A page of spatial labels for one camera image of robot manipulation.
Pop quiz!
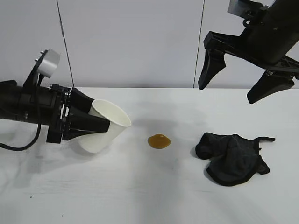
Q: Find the brown liquid puddle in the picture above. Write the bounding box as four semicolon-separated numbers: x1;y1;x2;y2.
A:
147;133;172;149

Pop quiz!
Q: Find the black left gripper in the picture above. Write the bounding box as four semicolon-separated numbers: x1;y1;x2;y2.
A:
22;84;112;143

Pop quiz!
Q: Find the black cloth rag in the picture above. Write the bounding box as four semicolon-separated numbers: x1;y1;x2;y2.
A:
195;132;276;187

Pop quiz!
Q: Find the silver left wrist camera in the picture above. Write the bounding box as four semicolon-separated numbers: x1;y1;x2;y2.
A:
22;48;61;94

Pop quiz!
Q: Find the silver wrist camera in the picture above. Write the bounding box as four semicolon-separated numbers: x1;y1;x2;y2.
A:
228;0;252;18
22;48;61;94

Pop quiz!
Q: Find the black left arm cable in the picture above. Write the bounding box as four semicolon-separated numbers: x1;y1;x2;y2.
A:
0;73;46;152

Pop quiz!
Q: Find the white paper cup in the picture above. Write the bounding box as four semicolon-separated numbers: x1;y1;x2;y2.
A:
78;99;132;154

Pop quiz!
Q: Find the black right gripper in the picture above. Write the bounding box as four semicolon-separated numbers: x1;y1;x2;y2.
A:
198;8;299;105

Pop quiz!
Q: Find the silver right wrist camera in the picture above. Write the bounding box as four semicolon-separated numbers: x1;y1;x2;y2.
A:
228;0;252;18

